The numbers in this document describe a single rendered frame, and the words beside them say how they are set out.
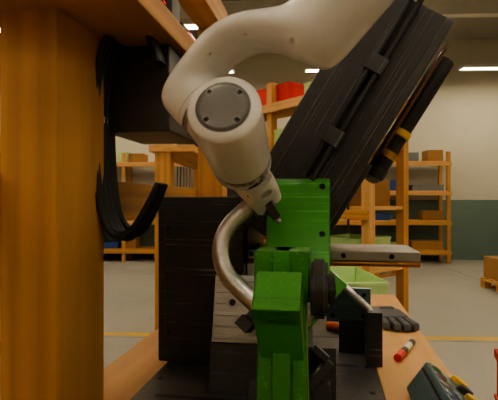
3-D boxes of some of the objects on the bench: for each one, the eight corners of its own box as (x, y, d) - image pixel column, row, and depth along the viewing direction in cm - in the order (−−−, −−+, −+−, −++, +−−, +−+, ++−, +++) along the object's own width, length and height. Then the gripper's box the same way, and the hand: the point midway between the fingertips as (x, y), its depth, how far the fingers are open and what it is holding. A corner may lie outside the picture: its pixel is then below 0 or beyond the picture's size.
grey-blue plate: (369, 351, 102) (369, 287, 102) (371, 354, 100) (370, 289, 100) (326, 348, 103) (326, 286, 103) (326, 351, 101) (326, 287, 101)
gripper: (185, 140, 67) (210, 186, 84) (260, 221, 62) (270, 251, 79) (224, 109, 68) (241, 159, 85) (301, 184, 63) (302, 222, 80)
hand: (253, 200), depth 80 cm, fingers closed on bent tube, 3 cm apart
